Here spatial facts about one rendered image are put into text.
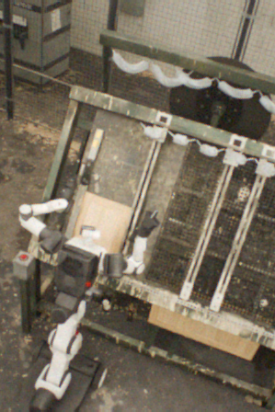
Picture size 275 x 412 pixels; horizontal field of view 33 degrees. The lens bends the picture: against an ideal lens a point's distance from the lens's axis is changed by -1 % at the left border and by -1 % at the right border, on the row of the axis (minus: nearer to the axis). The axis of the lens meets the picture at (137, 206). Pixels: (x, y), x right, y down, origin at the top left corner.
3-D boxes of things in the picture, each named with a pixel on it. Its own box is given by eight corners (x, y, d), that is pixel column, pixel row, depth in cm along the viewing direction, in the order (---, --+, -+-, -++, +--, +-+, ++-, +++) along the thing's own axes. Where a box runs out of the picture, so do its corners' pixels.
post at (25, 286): (21, 331, 399) (18, 275, 350) (25, 326, 403) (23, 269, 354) (28, 334, 398) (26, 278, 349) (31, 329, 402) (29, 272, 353)
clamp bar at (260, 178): (207, 304, 337) (204, 314, 313) (264, 145, 318) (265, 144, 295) (221, 309, 335) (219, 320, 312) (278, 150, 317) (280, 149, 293)
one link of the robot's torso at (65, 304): (65, 328, 295) (72, 304, 289) (47, 320, 297) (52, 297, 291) (82, 308, 321) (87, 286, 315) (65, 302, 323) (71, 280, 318)
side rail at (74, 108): (36, 237, 368) (30, 239, 357) (75, 100, 351) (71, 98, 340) (43, 240, 367) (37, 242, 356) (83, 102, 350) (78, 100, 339)
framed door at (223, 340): (148, 319, 397) (147, 321, 395) (159, 277, 361) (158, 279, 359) (250, 358, 381) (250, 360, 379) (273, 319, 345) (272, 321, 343)
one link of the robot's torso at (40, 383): (59, 402, 335) (60, 394, 326) (34, 391, 339) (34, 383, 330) (72, 379, 350) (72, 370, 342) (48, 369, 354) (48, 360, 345)
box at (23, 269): (13, 276, 348) (12, 260, 337) (21, 266, 357) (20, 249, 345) (27, 282, 346) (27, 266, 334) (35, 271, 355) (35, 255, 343)
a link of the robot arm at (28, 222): (13, 224, 316) (38, 242, 309) (13, 211, 306) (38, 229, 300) (25, 215, 323) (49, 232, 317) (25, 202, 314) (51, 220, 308)
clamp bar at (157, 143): (111, 268, 350) (102, 276, 327) (160, 113, 332) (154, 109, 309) (123, 273, 348) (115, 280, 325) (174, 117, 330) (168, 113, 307)
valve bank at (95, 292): (46, 298, 360) (46, 278, 344) (55, 285, 370) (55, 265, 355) (106, 322, 351) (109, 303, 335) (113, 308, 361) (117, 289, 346)
